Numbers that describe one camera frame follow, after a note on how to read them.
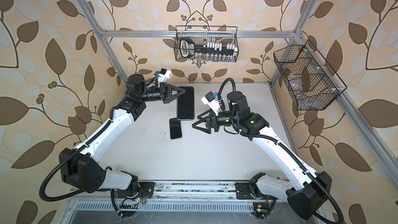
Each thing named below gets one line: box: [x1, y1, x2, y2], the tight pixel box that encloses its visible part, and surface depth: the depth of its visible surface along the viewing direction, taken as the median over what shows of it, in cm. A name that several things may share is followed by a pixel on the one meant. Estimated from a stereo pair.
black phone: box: [176, 86, 195, 121], surface depth 65 cm
